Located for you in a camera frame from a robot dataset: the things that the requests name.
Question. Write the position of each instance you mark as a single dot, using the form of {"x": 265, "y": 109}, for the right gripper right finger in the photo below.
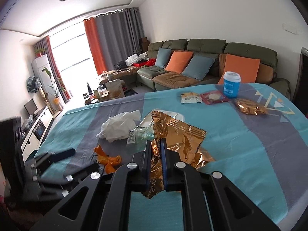
{"x": 210, "y": 201}

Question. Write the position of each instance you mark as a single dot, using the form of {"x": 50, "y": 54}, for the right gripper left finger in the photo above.
{"x": 101, "y": 202}

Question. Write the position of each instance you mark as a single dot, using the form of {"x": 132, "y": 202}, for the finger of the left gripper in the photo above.
{"x": 56, "y": 157}

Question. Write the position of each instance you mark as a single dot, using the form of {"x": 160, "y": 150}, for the orange peel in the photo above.
{"x": 110, "y": 163}

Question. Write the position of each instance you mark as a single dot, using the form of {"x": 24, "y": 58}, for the white tissue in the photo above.
{"x": 117, "y": 127}

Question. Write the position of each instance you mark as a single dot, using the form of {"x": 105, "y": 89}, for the large gold foil wrapper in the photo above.
{"x": 182, "y": 138}

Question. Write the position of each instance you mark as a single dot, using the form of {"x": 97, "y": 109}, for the clear green plastic wrapper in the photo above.
{"x": 137, "y": 139}

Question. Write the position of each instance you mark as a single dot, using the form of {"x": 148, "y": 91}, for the paper cup blue dots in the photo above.
{"x": 163, "y": 115}

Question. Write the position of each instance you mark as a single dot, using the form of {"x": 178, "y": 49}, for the white tv cabinet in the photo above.
{"x": 37, "y": 132}

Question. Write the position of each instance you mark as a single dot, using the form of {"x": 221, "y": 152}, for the small black monitor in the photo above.
{"x": 31, "y": 108}

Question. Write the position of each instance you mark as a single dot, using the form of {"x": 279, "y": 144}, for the tall potted plant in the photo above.
{"x": 51, "y": 88}

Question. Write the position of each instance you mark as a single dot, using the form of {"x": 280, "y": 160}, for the white standing air conditioner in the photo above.
{"x": 37, "y": 64}

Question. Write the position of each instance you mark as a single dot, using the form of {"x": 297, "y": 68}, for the covered standing fan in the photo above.
{"x": 33, "y": 84}

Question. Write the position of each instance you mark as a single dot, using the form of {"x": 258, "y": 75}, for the teal grey patterned tablecloth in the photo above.
{"x": 264, "y": 156}

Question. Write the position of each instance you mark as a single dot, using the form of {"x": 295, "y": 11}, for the cluttered coffee table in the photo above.
{"x": 111, "y": 90}

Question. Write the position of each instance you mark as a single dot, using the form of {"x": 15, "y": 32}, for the small gold snack packet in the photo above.
{"x": 250, "y": 107}

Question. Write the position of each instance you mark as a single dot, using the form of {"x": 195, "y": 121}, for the left striped curtain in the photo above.
{"x": 44, "y": 47}

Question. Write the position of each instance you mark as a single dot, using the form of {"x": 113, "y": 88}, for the red snack packet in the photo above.
{"x": 213, "y": 97}

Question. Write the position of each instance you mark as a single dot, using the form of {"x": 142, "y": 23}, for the white snack packet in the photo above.
{"x": 190, "y": 97}

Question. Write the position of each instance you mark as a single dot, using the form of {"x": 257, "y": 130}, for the blue cup white lid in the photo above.
{"x": 231, "y": 84}

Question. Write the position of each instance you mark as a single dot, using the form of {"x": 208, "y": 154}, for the orange curtain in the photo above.
{"x": 94, "y": 45}

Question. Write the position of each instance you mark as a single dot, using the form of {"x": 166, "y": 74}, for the teal cushion near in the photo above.
{"x": 198, "y": 67}

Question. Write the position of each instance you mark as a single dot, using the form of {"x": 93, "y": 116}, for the teal cushion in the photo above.
{"x": 162, "y": 57}
{"x": 198, "y": 67}

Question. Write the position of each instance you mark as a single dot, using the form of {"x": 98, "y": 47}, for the grey curtain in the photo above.
{"x": 119, "y": 34}

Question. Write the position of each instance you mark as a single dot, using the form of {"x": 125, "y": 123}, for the orange cushion near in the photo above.
{"x": 247, "y": 68}

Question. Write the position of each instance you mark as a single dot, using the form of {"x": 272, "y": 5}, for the orange cushion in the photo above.
{"x": 178, "y": 61}
{"x": 247, "y": 68}

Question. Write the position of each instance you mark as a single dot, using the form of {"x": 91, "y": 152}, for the green sectional sofa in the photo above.
{"x": 159, "y": 79}

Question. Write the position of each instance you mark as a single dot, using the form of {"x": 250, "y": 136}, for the teal cushion far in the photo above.
{"x": 162, "y": 57}

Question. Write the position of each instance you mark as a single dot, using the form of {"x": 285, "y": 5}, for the orange cushion middle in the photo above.
{"x": 178, "y": 61}

